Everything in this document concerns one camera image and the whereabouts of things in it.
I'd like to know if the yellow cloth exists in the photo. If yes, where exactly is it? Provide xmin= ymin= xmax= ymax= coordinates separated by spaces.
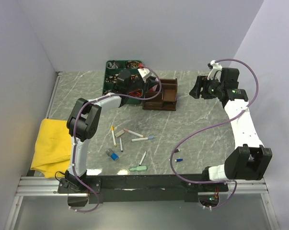
xmin=30 ymin=118 xmax=71 ymax=178

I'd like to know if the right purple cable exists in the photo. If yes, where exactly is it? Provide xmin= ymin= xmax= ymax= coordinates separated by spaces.
xmin=169 ymin=58 xmax=259 ymax=209

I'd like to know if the blue capped glue stick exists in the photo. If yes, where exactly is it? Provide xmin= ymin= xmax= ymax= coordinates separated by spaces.
xmin=106 ymin=149 xmax=119 ymax=161

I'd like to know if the uncapped white marker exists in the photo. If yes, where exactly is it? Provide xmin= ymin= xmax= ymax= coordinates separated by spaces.
xmin=139 ymin=151 xmax=147 ymax=166

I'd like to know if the short mint green highlighter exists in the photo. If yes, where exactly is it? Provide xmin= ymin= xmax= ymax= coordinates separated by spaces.
xmin=129 ymin=165 xmax=147 ymax=172

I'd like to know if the brown wooden desk organizer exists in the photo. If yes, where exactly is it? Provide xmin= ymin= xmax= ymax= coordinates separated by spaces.
xmin=142 ymin=79 xmax=178 ymax=111

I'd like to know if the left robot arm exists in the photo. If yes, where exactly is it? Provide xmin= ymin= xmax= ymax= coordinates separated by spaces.
xmin=65 ymin=69 xmax=162 ymax=193

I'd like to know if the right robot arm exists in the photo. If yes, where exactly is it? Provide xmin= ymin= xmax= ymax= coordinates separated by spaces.
xmin=189 ymin=68 xmax=272 ymax=191

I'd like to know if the purple cable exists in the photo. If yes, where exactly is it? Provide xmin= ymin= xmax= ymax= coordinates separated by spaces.
xmin=71 ymin=64 xmax=162 ymax=214
xmin=169 ymin=58 xmax=259 ymax=209

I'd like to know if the short blue tipped pen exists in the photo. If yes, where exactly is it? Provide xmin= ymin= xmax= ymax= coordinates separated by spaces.
xmin=119 ymin=137 xmax=124 ymax=152

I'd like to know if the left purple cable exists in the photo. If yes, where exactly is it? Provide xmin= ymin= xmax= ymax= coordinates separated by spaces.
xmin=71 ymin=64 xmax=162 ymax=214

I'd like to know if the blue capped white pen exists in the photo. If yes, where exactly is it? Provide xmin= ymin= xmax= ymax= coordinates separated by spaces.
xmin=131 ymin=136 xmax=154 ymax=142

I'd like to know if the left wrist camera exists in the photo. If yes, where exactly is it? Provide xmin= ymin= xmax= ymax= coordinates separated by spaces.
xmin=138 ymin=63 xmax=151 ymax=82

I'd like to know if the orange capped white pen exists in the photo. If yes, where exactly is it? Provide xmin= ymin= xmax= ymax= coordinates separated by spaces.
xmin=123 ymin=128 xmax=145 ymax=138

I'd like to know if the aluminium rail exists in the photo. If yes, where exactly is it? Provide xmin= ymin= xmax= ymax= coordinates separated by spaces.
xmin=15 ymin=177 xmax=269 ymax=196

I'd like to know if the black base bar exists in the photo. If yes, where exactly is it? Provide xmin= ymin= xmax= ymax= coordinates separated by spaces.
xmin=57 ymin=174 xmax=229 ymax=204

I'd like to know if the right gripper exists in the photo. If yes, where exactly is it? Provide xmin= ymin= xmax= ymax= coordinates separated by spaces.
xmin=188 ymin=76 xmax=223 ymax=100

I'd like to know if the small grey eraser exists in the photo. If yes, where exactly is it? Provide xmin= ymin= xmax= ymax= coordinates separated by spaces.
xmin=115 ymin=130 xmax=125 ymax=138

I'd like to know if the green compartment tray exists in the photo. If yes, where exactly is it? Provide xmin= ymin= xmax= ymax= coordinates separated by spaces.
xmin=102 ymin=60 xmax=143 ymax=98

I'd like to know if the yellow capped white pen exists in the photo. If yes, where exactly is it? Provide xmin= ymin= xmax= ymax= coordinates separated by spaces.
xmin=111 ymin=126 xmax=117 ymax=147

